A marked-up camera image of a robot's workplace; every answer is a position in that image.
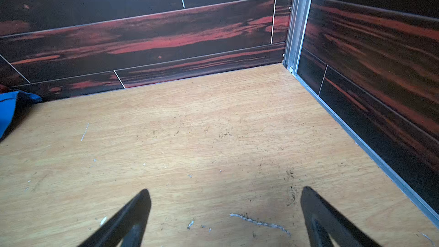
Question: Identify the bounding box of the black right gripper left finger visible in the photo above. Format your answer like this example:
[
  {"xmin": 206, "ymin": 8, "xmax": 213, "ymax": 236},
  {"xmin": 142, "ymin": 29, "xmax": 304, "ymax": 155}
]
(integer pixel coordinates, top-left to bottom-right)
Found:
[{"xmin": 80, "ymin": 189, "xmax": 152, "ymax": 247}]

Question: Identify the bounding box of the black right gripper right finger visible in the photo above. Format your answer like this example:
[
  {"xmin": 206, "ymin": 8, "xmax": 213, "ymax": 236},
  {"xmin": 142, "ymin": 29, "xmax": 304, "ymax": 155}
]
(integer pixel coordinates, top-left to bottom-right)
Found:
[{"xmin": 300, "ymin": 186, "xmax": 379, "ymax": 247}]

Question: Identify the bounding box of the blue cloth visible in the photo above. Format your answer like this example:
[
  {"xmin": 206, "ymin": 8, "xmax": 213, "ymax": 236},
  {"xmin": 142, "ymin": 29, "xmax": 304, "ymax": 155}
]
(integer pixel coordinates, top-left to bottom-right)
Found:
[{"xmin": 1, "ymin": 85, "xmax": 42, "ymax": 140}]

